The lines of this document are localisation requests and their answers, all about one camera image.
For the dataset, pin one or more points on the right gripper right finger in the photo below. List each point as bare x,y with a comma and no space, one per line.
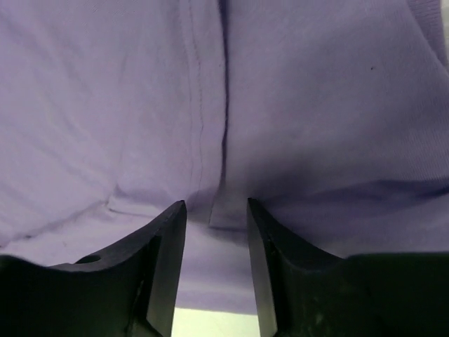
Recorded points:
281,263

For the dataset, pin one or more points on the purple t shirt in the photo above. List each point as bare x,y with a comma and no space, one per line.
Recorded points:
334,114

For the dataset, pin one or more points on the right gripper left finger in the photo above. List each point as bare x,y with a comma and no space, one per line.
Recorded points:
129,288

